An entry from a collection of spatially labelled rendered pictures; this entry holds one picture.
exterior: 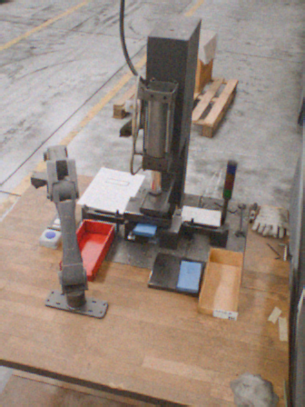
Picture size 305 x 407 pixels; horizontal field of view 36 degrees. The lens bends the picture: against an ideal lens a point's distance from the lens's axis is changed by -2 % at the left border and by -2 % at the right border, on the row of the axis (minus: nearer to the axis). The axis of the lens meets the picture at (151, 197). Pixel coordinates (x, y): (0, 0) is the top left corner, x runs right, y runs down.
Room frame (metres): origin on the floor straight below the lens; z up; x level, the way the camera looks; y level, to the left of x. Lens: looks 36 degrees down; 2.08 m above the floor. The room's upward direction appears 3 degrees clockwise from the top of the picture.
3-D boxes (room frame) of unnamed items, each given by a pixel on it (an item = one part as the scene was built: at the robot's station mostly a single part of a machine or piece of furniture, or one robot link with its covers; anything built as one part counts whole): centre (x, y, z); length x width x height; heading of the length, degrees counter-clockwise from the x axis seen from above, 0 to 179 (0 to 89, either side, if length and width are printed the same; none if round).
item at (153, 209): (1.45, -0.01, 1.12); 0.26 x 0.18 x 0.30; 168
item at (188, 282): (1.15, -0.14, 0.93); 0.15 x 0.07 x 0.03; 172
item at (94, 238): (1.26, 0.21, 0.93); 0.25 x 0.12 x 0.06; 168
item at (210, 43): (4.92, -0.30, 0.40); 0.67 x 0.60 x 0.50; 160
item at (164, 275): (1.18, -0.10, 0.91); 0.17 x 0.16 x 0.02; 78
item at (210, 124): (4.62, -0.24, 0.07); 1.20 x 1.00 x 0.14; 162
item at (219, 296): (1.13, -0.26, 0.93); 0.25 x 0.13 x 0.08; 168
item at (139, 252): (1.46, -0.06, 0.88); 0.65 x 0.50 x 0.03; 78
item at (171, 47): (1.51, -0.04, 1.44); 0.17 x 0.13 x 0.42; 168
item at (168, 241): (1.38, -0.01, 0.94); 0.20 x 0.10 x 0.07; 78
